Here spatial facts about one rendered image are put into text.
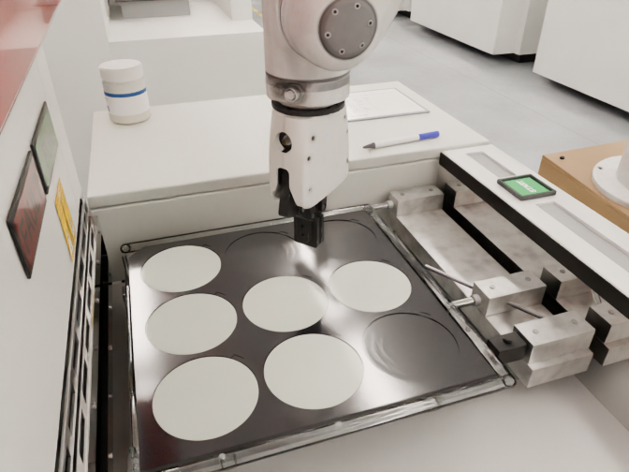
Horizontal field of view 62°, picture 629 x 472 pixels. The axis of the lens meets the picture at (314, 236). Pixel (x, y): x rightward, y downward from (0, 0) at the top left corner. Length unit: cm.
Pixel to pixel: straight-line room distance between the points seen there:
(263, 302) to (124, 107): 49
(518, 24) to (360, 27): 495
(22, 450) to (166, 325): 29
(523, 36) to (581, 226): 464
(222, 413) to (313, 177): 24
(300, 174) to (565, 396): 40
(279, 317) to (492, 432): 26
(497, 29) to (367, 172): 447
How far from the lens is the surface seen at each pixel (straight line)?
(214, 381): 55
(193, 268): 69
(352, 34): 43
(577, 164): 106
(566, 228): 71
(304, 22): 43
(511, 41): 537
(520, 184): 79
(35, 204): 47
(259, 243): 73
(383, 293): 64
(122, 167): 83
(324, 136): 54
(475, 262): 75
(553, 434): 65
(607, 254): 69
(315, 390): 53
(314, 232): 61
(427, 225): 82
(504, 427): 64
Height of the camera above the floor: 130
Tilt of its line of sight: 33 degrees down
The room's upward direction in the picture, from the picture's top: straight up
